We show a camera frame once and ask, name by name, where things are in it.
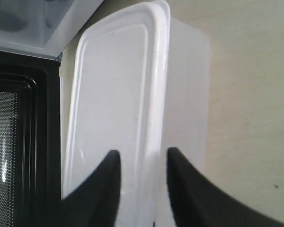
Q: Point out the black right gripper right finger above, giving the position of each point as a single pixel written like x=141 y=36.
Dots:
x=197 y=202

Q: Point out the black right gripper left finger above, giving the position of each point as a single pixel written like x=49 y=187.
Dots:
x=95 y=202

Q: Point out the white microwave door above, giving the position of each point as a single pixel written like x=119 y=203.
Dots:
x=30 y=141

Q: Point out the white plastic lidded container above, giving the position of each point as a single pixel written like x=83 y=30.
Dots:
x=140 y=86

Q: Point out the white microwave oven body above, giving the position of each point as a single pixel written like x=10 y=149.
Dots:
x=42 y=28

